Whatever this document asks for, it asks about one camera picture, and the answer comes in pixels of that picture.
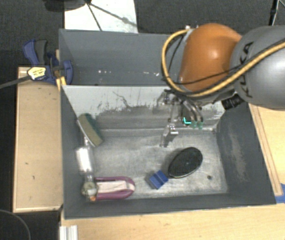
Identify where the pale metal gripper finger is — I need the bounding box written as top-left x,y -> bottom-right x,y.
166,124 -> 180,148
159,124 -> 171,148

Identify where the clear plastic bottle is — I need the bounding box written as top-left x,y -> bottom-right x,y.
74,133 -> 100,203

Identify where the black cylinder on white bracket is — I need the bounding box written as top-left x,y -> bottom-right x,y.
220,93 -> 244,111

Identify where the black oval disc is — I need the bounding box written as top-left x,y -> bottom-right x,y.
167,146 -> 204,179

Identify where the green and yellow sponge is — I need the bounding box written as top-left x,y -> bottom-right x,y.
76,112 -> 105,148

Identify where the grey metal bin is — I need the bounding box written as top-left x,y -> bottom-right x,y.
57,28 -> 277,220

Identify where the pale wood board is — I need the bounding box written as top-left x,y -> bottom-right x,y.
12,66 -> 65,214

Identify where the blue ridged block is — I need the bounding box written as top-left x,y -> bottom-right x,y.
145,169 -> 169,191

